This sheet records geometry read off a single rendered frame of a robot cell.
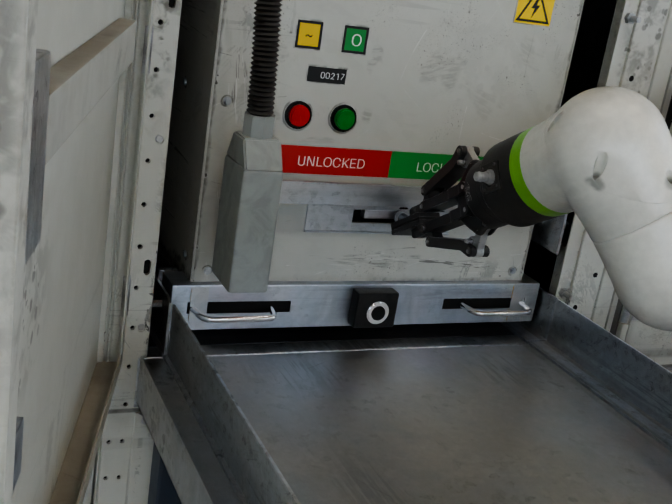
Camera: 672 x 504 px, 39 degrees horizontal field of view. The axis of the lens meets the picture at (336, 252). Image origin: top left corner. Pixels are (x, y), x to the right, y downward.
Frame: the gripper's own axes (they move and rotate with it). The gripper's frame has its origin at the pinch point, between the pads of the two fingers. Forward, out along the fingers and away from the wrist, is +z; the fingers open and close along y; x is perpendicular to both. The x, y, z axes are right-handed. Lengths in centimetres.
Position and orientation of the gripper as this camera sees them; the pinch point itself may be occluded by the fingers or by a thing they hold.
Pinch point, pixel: (415, 224)
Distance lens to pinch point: 117.2
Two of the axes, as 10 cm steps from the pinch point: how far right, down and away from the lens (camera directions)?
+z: -4.3, 1.7, 8.9
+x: 9.0, 0.1, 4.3
